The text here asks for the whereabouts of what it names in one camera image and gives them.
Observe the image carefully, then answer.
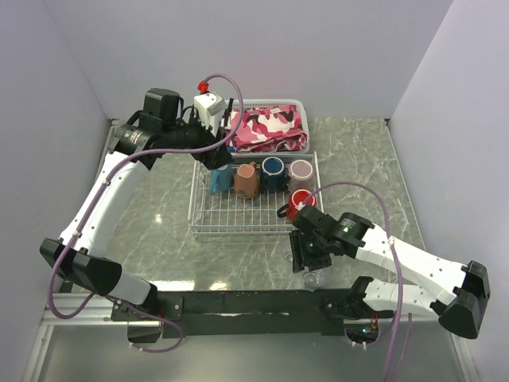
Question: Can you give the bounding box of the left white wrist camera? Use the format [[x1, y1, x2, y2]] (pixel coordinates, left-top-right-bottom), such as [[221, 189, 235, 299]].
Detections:
[[193, 92, 227, 136]]

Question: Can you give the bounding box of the salmon pink mug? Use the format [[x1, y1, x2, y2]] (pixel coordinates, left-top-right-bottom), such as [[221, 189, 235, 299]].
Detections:
[[234, 162, 259, 199]]

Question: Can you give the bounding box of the black item in basket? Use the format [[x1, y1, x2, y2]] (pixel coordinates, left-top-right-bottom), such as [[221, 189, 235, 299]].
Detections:
[[220, 98, 234, 131]]

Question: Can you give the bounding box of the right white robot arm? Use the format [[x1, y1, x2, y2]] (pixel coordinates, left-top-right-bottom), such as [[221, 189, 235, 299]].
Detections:
[[290, 205, 491, 339]]

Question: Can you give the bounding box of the dark blue mug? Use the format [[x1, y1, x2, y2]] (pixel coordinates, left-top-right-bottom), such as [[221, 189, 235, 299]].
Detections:
[[261, 157, 286, 192]]

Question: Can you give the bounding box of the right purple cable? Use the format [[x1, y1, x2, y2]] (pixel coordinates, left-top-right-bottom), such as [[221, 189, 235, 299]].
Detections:
[[301, 181, 413, 382]]

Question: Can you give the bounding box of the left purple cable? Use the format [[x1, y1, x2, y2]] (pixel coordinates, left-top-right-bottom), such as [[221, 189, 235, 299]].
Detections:
[[47, 72, 244, 353]]

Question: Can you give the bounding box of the purple cable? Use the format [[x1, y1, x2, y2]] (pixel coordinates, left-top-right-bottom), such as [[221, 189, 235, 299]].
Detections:
[[47, 72, 244, 353], [301, 181, 413, 382]]

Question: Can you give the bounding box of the light blue mug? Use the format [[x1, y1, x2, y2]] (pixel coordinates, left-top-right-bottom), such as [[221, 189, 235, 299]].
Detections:
[[209, 164, 233, 195]]

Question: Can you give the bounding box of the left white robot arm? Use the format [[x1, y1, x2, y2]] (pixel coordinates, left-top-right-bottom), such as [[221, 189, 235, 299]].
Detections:
[[40, 84, 232, 320]]

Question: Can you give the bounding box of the white plastic basket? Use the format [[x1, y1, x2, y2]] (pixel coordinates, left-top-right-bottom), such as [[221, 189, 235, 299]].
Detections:
[[214, 99, 311, 155]]

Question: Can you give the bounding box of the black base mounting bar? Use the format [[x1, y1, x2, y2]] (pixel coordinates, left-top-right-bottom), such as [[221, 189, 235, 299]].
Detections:
[[111, 288, 398, 339]]

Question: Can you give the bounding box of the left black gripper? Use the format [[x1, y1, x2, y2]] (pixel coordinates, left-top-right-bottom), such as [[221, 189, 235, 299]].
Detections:
[[163, 106, 235, 169]]

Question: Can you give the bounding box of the mauve purple mug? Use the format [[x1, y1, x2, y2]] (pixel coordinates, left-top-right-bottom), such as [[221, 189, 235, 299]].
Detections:
[[288, 159, 314, 193]]

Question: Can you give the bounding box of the pink camouflage cloth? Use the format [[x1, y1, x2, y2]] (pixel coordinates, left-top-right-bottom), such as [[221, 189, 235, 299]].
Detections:
[[226, 104, 310, 154]]

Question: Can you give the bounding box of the clear glass cup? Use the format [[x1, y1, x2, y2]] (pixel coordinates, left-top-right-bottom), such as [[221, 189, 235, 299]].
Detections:
[[282, 248, 293, 263], [303, 267, 330, 291]]

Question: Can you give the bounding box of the white wire dish rack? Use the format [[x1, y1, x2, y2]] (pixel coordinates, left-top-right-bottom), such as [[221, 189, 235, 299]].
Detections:
[[187, 150, 326, 236]]

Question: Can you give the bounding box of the red mug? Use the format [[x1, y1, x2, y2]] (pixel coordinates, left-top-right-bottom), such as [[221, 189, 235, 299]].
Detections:
[[277, 189, 317, 222]]

